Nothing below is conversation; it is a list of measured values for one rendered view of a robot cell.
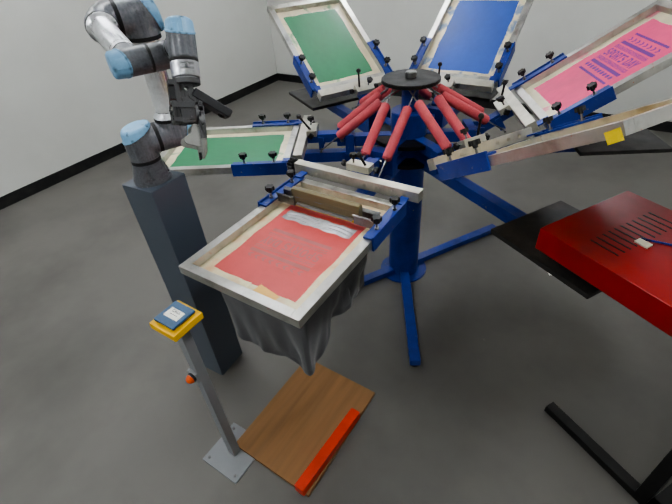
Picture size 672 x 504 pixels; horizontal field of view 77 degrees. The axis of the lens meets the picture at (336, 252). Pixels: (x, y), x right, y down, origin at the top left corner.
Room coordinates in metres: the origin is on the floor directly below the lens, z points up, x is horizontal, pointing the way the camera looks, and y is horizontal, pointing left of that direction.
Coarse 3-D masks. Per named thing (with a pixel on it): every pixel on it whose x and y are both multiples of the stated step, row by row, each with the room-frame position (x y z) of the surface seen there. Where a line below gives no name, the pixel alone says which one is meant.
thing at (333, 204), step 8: (296, 192) 1.67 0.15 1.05; (304, 192) 1.64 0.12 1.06; (312, 192) 1.63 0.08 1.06; (296, 200) 1.67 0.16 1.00; (304, 200) 1.65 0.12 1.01; (312, 200) 1.62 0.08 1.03; (320, 200) 1.59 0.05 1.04; (328, 200) 1.57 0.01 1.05; (336, 200) 1.55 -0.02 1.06; (344, 200) 1.54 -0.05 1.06; (320, 208) 1.60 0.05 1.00; (328, 208) 1.57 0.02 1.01; (336, 208) 1.54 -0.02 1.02; (344, 208) 1.52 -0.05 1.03; (352, 208) 1.50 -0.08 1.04; (360, 208) 1.49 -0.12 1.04; (352, 216) 1.50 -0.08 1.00
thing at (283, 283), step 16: (352, 224) 1.51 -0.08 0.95; (320, 240) 1.41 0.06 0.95; (336, 240) 1.40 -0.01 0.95; (352, 240) 1.39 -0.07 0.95; (336, 256) 1.30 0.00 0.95; (272, 272) 1.24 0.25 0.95; (288, 272) 1.23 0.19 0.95; (320, 272) 1.21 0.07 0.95; (272, 288) 1.14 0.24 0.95; (288, 288) 1.14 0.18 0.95; (304, 288) 1.13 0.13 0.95
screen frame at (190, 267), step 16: (320, 192) 1.80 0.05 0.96; (336, 192) 1.74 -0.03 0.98; (352, 192) 1.72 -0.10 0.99; (256, 208) 1.65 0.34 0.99; (272, 208) 1.68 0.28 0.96; (384, 208) 1.59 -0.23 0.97; (240, 224) 1.53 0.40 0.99; (224, 240) 1.43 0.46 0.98; (368, 240) 1.34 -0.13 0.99; (192, 256) 1.33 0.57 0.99; (208, 256) 1.35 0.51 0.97; (352, 256) 1.25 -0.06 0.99; (192, 272) 1.23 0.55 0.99; (208, 272) 1.23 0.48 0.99; (336, 272) 1.16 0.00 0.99; (224, 288) 1.14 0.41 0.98; (240, 288) 1.12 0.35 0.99; (320, 288) 1.09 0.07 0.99; (256, 304) 1.05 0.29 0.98; (272, 304) 1.03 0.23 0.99; (304, 304) 1.01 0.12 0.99; (320, 304) 1.04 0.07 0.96; (288, 320) 0.97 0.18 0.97; (304, 320) 0.96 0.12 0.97
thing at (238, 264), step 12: (276, 216) 1.63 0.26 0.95; (312, 216) 1.60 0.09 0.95; (324, 216) 1.59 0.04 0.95; (264, 228) 1.54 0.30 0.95; (288, 228) 1.52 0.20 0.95; (300, 228) 1.51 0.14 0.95; (312, 228) 1.51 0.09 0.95; (252, 240) 1.46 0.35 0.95; (240, 252) 1.38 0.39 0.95; (216, 264) 1.31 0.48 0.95; (228, 264) 1.31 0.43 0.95; (240, 264) 1.30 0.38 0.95; (252, 264) 1.29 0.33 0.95; (264, 264) 1.29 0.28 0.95; (240, 276) 1.23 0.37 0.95; (252, 276) 1.22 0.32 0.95
